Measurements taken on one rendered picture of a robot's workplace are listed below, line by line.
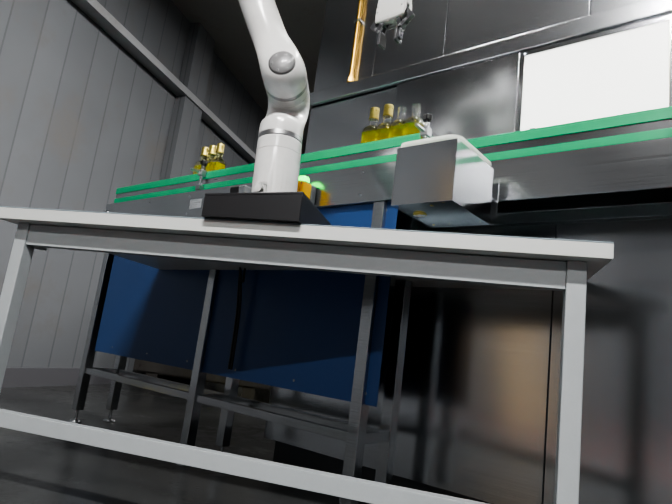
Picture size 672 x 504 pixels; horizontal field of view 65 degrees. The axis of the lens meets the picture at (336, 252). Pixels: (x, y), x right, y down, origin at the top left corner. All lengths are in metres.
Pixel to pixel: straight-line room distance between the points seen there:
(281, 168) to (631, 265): 0.96
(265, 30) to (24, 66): 2.49
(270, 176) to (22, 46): 2.72
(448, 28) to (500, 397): 1.32
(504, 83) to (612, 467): 1.17
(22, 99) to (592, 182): 3.26
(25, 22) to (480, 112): 2.90
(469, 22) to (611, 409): 1.37
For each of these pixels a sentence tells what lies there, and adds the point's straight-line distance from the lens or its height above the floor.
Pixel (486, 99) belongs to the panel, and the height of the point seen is 1.35.
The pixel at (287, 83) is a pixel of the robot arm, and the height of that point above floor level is 1.13.
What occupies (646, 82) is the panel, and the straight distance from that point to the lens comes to 1.75.
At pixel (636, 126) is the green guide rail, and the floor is 1.10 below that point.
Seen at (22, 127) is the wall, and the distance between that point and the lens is 3.81.
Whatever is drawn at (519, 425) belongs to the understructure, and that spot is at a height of 0.33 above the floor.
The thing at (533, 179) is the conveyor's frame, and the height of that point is 0.98.
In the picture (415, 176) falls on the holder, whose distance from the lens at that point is 1.33.
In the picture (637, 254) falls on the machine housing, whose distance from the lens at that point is 1.61.
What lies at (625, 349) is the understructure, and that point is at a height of 0.56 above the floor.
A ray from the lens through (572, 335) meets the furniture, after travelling 1.20.
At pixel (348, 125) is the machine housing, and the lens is 2.23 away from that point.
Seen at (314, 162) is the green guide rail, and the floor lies 1.10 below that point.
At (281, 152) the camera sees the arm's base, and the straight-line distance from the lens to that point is 1.39.
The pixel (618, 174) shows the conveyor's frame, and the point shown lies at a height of 0.97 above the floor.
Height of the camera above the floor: 0.47
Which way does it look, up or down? 11 degrees up
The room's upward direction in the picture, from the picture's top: 7 degrees clockwise
